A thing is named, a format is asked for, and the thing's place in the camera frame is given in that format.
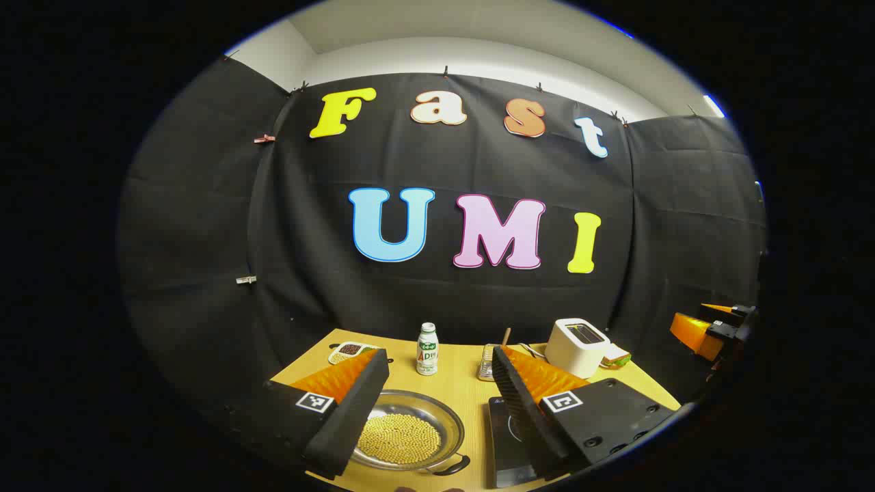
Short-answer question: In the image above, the clear utensil holder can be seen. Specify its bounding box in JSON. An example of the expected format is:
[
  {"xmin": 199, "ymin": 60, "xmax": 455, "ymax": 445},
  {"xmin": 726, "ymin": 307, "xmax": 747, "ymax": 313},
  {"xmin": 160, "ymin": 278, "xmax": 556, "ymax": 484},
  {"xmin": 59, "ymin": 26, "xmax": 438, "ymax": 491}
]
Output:
[{"xmin": 477, "ymin": 343, "xmax": 500, "ymax": 381}]

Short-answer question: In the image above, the white drink bottle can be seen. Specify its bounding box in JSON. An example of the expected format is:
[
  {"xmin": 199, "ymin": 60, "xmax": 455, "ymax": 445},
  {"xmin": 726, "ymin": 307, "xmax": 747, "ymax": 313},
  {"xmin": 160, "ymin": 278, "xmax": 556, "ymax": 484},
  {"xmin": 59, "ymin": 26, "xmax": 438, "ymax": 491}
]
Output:
[{"xmin": 416, "ymin": 323, "xmax": 440, "ymax": 376}]

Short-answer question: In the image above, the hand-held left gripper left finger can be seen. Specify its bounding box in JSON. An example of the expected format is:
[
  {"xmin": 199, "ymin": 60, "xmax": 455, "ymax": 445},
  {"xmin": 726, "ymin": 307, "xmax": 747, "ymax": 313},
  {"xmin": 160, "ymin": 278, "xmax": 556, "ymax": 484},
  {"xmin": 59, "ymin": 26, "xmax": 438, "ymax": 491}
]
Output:
[{"xmin": 226, "ymin": 348, "xmax": 390, "ymax": 480}]

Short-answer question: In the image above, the black backdrop cloth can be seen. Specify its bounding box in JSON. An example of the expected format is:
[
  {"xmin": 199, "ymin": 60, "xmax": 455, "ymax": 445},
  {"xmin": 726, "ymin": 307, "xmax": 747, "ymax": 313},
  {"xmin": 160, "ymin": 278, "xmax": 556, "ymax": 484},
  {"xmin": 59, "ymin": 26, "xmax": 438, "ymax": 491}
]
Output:
[{"xmin": 118, "ymin": 56, "xmax": 768, "ymax": 438}]

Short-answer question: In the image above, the white toaster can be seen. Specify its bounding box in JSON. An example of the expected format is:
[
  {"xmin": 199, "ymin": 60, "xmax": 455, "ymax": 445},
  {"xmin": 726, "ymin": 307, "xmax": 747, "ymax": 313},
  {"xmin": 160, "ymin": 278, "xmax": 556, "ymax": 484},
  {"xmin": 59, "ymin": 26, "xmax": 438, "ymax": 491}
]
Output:
[{"xmin": 545, "ymin": 318, "xmax": 611, "ymax": 379}]

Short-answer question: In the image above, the black induction cooktop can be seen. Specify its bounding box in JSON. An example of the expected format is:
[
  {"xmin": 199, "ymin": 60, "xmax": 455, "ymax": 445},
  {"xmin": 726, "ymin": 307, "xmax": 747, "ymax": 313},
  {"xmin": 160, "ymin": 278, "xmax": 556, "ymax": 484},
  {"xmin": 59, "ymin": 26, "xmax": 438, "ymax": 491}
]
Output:
[{"xmin": 487, "ymin": 396, "xmax": 541, "ymax": 489}]

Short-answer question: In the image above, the steel pot with black handles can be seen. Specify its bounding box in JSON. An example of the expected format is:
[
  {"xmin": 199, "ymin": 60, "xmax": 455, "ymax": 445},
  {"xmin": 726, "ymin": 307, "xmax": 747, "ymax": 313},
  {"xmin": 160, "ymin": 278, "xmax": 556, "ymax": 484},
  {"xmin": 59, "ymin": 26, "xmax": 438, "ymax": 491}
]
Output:
[{"xmin": 350, "ymin": 389, "xmax": 471, "ymax": 477}]

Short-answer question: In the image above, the white divided bean dish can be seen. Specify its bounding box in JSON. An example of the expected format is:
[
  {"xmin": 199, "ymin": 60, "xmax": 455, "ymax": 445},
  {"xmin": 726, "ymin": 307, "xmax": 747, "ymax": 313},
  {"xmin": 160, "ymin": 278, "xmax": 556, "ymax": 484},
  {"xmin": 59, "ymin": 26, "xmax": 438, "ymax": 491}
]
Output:
[{"xmin": 328, "ymin": 342, "xmax": 374, "ymax": 365}]

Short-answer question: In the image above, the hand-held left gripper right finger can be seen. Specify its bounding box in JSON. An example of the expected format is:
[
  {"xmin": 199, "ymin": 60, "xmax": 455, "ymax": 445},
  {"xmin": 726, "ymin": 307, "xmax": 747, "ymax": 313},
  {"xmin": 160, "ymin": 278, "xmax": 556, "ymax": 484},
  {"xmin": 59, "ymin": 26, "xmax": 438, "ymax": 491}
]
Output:
[{"xmin": 491, "ymin": 345, "xmax": 684, "ymax": 480}]

